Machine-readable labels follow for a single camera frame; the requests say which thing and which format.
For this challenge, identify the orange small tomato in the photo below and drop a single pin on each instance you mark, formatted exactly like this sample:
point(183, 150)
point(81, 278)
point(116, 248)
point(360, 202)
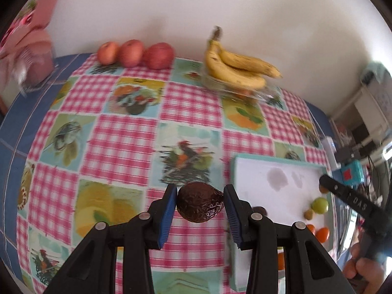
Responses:
point(323, 234)

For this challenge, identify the tan longan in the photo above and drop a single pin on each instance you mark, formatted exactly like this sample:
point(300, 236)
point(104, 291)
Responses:
point(323, 189)

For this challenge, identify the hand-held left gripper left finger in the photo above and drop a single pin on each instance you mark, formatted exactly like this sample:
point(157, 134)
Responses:
point(165, 217)

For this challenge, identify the yellow banana bunch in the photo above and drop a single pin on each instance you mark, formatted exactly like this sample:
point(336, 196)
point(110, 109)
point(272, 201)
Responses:
point(239, 70)

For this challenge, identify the red apple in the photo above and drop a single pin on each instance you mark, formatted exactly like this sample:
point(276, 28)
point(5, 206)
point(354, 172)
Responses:
point(131, 53)
point(107, 52)
point(158, 55)

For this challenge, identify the pink checkered fruit-print tablecloth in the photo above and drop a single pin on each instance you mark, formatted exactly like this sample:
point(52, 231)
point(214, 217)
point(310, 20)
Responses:
point(128, 147)

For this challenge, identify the brown date on tray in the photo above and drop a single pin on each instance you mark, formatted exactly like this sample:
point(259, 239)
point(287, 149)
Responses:
point(260, 210)

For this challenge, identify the orange tangerine with stem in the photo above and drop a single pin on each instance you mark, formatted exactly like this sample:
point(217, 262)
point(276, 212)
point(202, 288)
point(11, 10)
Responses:
point(281, 261)

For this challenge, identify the person's right hand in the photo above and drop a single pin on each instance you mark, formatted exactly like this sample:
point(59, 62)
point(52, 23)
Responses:
point(367, 275)

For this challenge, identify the clear glass bowl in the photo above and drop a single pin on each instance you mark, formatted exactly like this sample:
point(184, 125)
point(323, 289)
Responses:
point(220, 88)

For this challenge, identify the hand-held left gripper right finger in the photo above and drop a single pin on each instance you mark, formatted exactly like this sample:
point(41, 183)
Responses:
point(234, 220)

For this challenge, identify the dark brown wrinkled avocado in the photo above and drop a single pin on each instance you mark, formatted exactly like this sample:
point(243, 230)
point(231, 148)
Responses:
point(199, 203)

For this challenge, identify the teal box with red label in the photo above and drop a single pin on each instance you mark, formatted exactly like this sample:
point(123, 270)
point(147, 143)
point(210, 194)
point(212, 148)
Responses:
point(352, 173)

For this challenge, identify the checkered fruit tablecloth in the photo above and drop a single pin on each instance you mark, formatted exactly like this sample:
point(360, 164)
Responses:
point(12, 134)

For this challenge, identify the white shelf unit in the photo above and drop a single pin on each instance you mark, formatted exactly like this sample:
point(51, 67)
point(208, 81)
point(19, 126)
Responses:
point(370, 104)

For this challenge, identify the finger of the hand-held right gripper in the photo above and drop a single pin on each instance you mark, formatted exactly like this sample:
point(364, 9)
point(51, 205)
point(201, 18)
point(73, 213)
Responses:
point(343, 193)

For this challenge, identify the small brown kiwi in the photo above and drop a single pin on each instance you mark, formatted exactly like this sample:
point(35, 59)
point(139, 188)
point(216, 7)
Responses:
point(308, 213)

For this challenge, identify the white tray with teal rim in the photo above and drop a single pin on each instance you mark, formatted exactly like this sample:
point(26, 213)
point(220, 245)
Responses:
point(266, 183)

